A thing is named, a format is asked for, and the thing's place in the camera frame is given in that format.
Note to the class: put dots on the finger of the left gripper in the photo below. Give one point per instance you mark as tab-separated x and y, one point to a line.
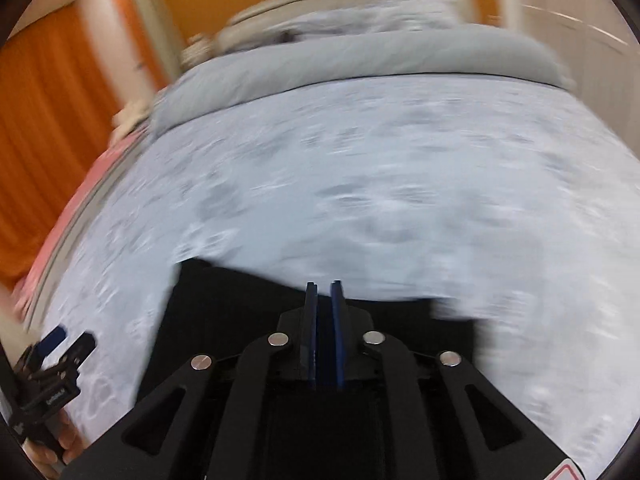
49	343
70	354

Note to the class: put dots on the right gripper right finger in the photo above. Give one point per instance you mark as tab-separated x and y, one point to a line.
443	418

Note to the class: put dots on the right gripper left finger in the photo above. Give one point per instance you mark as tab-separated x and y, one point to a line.
202	424

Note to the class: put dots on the black pants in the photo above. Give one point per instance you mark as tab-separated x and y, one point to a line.
218	312

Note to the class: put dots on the pink window bench cushion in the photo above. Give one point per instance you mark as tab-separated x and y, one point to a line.
44	275

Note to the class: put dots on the white flower plush cushion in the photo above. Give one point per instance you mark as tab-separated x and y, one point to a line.
128	118

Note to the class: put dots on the butterfly print bed sheet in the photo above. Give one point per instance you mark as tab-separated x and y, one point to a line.
507	198

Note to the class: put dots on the narrow orange curtain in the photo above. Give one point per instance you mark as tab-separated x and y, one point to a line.
142	41

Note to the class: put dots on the white decorative bedside ornament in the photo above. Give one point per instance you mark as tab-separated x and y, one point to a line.
200	49

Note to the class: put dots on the beige padded headboard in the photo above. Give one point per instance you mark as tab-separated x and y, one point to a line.
249	28

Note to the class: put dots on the grey folded duvet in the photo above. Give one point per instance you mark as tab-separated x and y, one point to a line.
247	76

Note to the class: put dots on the butterfly print pillow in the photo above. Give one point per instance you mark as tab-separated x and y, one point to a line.
375	16

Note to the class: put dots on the white wardrobe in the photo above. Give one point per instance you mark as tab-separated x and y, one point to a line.
595	42

